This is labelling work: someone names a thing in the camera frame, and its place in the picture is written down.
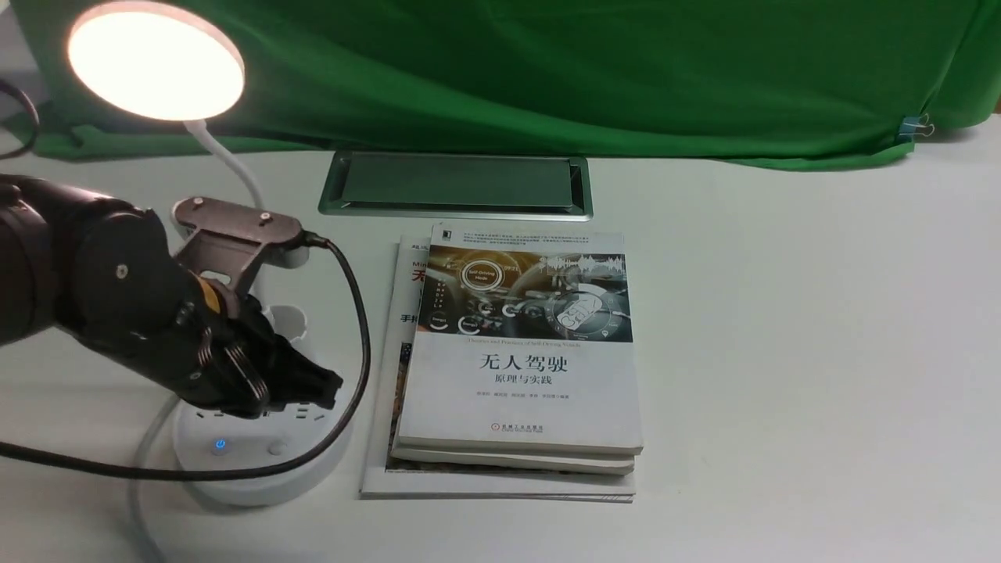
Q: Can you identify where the top white driving book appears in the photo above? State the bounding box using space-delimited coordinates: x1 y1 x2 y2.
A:
396 222 644 456

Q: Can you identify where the black camera cable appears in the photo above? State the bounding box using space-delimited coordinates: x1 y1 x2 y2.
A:
0 78 372 482

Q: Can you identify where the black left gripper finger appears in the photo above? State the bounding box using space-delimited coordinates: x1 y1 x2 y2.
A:
273 336 343 407

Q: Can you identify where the bottom large white book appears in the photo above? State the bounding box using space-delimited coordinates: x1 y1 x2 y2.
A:
360 236 637 504

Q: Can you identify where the white lamp power cable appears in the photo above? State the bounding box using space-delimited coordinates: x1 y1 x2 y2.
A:
127 393 182 563

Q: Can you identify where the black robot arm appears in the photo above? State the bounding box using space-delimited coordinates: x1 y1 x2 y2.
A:
2 174 343 419

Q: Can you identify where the green backdrop cloth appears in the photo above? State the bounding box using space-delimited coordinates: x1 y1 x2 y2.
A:
6 0 1001 171

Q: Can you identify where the white round desk lamp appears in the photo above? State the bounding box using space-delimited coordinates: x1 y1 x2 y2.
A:
66 1 371 507

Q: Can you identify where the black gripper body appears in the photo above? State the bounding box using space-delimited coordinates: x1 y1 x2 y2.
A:
160 270 286 414

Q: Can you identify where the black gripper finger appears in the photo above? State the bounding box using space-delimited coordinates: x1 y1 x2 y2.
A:
223 343 271 419

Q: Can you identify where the middle white book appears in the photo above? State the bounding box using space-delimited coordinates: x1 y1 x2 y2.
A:
390 328 635 475

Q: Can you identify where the blue binder clip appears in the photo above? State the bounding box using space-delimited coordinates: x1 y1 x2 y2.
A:
897 113 935 142

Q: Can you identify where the silver desk cable tray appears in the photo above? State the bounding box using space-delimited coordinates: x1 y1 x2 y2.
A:
318 150 594 222

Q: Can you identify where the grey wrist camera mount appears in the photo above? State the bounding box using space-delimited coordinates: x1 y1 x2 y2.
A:
172 196 310 295

